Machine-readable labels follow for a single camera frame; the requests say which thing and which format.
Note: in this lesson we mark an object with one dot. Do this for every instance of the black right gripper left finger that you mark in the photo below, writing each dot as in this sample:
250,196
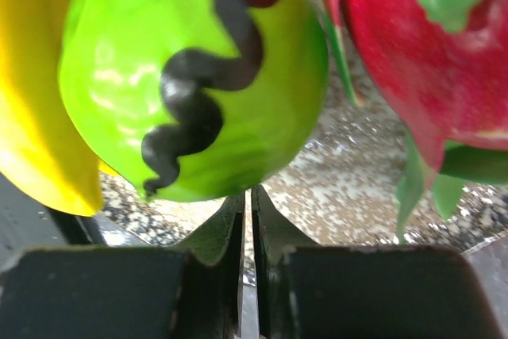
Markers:
189,290

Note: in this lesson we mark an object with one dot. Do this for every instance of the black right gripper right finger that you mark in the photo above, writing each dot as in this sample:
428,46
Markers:
307,290

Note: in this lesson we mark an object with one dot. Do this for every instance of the yellow fake banana bunch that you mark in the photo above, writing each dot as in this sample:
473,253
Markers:
42,154

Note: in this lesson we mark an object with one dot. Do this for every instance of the green fake watermelon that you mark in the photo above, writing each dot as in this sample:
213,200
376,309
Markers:
191,100

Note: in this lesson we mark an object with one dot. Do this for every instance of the red fake dragon fruit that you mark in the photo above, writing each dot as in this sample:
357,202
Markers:
441,66

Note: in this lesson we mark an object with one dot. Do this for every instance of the speckled round plate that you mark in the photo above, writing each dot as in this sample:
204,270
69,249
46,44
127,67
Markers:
342,186

